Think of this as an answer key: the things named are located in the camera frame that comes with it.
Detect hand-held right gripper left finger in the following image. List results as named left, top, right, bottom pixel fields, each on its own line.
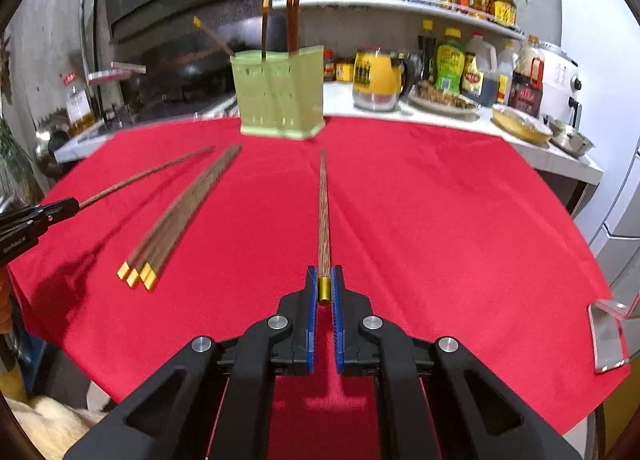
left=62, top=265, right=321, bottom=460

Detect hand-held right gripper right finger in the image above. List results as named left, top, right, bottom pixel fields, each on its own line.
left=331, top=265, right=583, bottom=460

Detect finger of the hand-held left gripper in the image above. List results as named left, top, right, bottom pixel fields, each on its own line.
left=0, top=216, right=56, bottom=242
left=0, top=197, right=81, bottom=225

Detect green plastic chopstick holder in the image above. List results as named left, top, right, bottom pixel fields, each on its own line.
left=230, top=45, right=326, bottom=140

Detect person's left hand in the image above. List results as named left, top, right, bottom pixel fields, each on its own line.
left=0, top=270, right=11, bottom=336

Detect green leafy vegetables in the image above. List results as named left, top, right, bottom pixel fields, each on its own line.
left=0, top=117, right=33, bottom=191

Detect red-capped plastic oil bottle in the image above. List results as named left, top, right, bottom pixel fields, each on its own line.
left=64, top=71, right=96, bottom=136

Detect red tablecloth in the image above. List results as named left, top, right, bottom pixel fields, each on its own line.
left=7, top=115, right=626, bottom=460

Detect black gas stove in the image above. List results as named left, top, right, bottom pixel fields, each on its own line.
left=100, top=92, right=238, bottom=130

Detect beige fluffy towel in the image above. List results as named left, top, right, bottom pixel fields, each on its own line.
left=5, top=395, right=108, bottom=460

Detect yellow steel mug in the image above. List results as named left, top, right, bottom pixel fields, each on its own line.
left=352, top=46, right=416, bottom=112

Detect plate of food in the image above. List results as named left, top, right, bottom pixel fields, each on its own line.
left=407, top=80, right=481, bottom=116

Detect yellow-rimmed glass dish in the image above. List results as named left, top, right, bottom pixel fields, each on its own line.
left=491, top=104, right=553, bottom=143

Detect green bottle yellow cap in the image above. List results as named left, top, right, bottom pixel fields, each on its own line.
left=435, top=28, right=466, bottom=93

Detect slim dark soy bottle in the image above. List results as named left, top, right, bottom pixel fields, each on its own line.
left=417, top=20, right=436, bottom=83

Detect dark vinegar jug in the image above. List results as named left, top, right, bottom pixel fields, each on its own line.
left=461, top=32, right=498, bottom=98

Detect steel bowl with food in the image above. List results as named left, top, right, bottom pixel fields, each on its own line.
left=542, top=115, right=596, bottom=158

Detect white plastic jug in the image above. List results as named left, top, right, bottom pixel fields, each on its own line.
left=495, top=42, right=521, bottom=106

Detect white rice cooker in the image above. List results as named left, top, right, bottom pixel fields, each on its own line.
left=537, top=42, right=583, bottom=128

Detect white refrigerator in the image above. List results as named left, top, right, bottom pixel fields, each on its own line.
left=552, top=0, right=640, bottom=286

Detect steel wok with handle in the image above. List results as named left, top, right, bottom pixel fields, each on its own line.
left=87, top=47, right=238, bottom=96

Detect red-handled oil bottle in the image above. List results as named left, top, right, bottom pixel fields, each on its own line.
left=507, top=35, right=546, bottom=118

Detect white wall shelf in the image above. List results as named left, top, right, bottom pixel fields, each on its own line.
left=295, top=0, right=526, bottom=41

